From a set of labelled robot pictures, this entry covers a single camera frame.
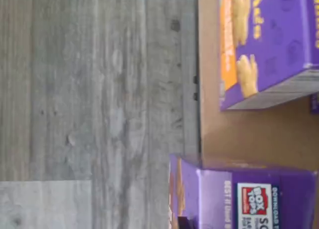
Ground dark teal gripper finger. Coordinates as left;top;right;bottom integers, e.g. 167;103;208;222
177;215;198;229

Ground purple Annie's box brown patch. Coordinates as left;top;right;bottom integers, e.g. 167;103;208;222
168;153;319;229

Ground brown shelf board with Annie's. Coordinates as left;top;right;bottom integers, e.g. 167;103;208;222
198;0;319;174

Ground purple Annie's snack box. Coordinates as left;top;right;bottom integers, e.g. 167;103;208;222
310;93;319;114

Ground purple Annie's box orange patch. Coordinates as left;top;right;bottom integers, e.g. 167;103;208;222
218;0;319;112

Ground black metal shelf frame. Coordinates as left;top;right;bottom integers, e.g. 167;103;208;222
192;0;202;155

